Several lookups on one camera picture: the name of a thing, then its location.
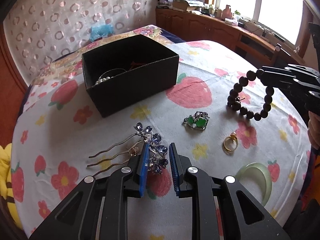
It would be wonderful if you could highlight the green jade bangle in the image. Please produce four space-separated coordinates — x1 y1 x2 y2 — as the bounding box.
235 163 272 206

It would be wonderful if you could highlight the blue crystal hair comb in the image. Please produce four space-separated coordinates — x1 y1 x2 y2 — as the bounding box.
89 122 168 176

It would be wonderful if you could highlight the white pearl necklace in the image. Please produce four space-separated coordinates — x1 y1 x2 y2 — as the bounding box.
94 74 118 86

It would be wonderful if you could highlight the black jewelry box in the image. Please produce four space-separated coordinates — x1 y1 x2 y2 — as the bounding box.
82 35 179 118

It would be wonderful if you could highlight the person's right hand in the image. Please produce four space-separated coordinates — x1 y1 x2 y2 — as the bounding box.
308 112 320 150

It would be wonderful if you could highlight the wooden sideboard cabinet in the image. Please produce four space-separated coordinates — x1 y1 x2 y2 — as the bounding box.
156 8 305 68

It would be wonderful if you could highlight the gold bead hair pin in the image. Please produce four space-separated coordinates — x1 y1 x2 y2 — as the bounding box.
87 146 140 168

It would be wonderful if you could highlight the pink vase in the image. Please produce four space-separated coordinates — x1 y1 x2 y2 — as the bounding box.
221 5 233 20

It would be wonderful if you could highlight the strawberry floral bed sheet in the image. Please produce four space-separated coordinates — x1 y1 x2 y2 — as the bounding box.
11 41 311 236

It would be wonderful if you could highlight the green gem silver pendant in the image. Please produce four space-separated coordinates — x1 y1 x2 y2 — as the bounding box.
182 111 210 130

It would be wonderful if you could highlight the yellow plush toy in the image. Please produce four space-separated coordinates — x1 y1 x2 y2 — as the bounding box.
0 143 23 230

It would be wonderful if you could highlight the cardboard box on cabinet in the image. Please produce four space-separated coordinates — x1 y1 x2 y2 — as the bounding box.
172 0 203 11

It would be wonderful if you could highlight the floral quilt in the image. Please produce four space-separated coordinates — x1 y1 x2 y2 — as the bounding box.
30 24 186 86

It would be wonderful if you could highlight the wooden wardrobe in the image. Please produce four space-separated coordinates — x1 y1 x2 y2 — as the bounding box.
0 25 27 147

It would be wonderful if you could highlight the blue plastic bag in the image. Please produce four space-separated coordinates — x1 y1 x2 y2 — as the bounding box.
89 24 114 42

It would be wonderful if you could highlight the pink circle patterned curtain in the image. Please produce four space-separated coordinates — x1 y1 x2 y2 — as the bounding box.
3 0 156 83

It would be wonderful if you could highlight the window with wooden frame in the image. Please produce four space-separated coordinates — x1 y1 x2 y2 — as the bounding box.
205 0 313 58

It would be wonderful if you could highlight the gold ring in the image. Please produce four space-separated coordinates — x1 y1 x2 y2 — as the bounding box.
222 132 239 155

